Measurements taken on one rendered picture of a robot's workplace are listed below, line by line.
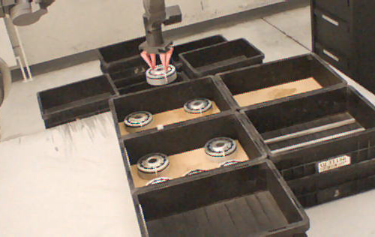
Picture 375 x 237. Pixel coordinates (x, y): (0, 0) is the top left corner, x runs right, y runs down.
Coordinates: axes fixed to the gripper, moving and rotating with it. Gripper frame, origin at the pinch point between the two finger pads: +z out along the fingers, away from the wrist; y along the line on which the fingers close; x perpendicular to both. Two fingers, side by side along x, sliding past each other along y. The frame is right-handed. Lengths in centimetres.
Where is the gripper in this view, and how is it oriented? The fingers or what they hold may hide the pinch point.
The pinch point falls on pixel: (160, 67)
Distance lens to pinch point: 198.5
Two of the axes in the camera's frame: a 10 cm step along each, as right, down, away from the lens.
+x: -4.1, 4.7, -7.8
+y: -9.0, -0.8, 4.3
